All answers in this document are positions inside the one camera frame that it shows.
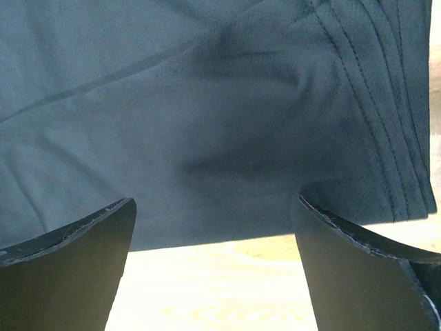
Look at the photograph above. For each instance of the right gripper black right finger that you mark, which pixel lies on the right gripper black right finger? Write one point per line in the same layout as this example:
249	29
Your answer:
359	280

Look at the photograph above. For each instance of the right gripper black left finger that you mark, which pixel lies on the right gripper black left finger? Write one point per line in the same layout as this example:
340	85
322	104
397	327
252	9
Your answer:
67	279

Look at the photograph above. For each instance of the black t shirt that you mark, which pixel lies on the black t shirt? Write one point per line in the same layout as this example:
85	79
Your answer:
214	116

